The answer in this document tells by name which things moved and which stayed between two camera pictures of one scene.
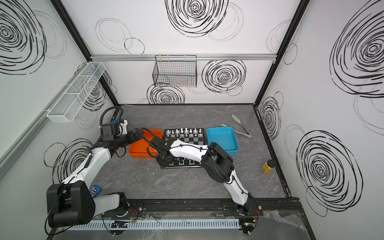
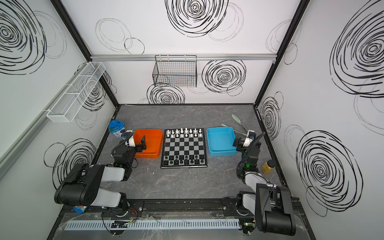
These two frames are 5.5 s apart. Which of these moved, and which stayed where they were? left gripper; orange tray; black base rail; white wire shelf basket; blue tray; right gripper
Moved: left gripper; right gripper
Stayed: orange tray; black base rail; blue tray; white wire shelf basket
